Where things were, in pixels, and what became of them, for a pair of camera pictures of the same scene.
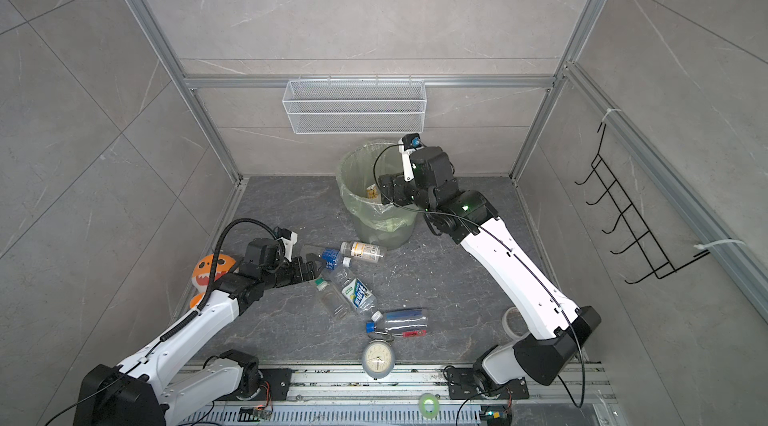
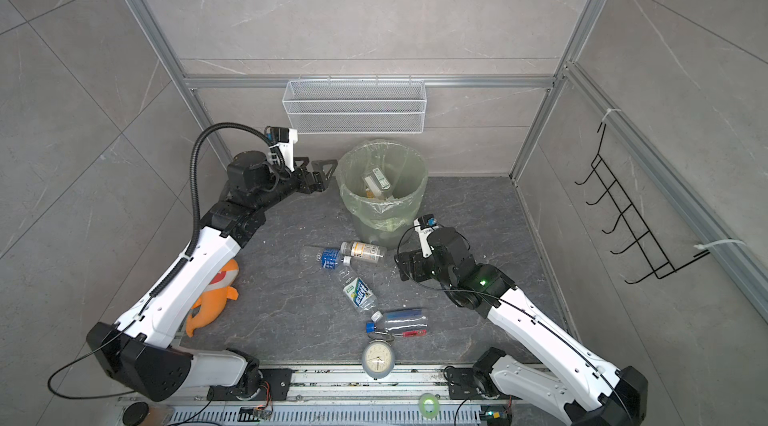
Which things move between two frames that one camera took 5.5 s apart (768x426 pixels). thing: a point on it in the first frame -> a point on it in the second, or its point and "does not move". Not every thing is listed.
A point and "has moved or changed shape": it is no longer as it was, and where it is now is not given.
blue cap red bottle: (401, 322) does not move
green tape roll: (436, 408) does not move
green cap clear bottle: (333, 299) has moved or changed shape
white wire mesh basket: (354, 107) does not move
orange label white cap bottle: (362, 251) does not move
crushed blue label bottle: (332, 258) does not move
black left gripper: (313, 272) -> (305, 185)
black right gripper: (400, 182) -> (405, 265)
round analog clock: (378, 359) does not move
